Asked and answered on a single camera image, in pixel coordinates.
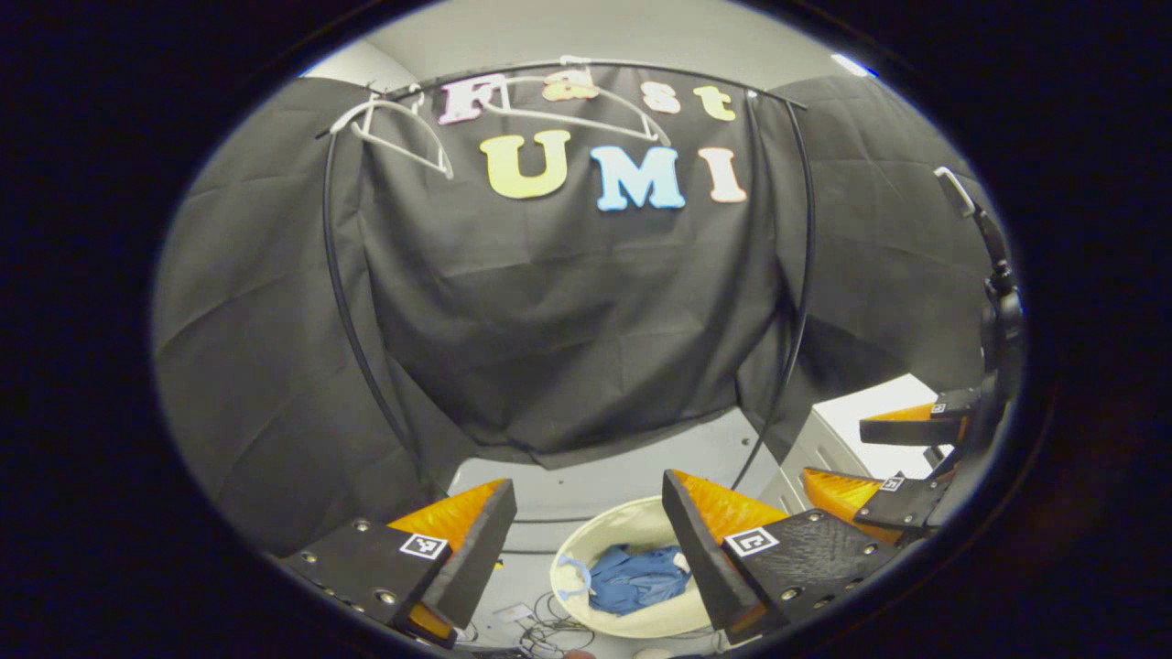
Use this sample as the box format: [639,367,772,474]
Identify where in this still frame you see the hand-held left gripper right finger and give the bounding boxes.
[661,469,903,644]

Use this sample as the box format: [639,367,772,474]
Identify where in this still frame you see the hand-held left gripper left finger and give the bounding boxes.
[275,478,518,646]

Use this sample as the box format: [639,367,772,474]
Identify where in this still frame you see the blue corduroy jacket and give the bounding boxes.
[586,544,692,617]

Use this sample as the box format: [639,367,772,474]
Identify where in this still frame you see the cream laundry hamper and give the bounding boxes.
[549,496,733,640]

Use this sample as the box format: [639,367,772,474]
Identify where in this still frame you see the white plastic hanger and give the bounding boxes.
[330,87,456,181]
[476,55,674,147]

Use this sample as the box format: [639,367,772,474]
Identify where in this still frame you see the black metal clothes rack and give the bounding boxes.
[316,57,818,495]

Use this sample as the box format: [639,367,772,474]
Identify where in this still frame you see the white cabinet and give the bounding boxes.
[758,373,953,518]

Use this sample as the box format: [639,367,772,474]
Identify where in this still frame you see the black backdrop cloth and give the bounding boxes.
[151,64,1008,559]

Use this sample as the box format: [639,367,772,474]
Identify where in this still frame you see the black floor cables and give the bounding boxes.
[494,590,587,659]

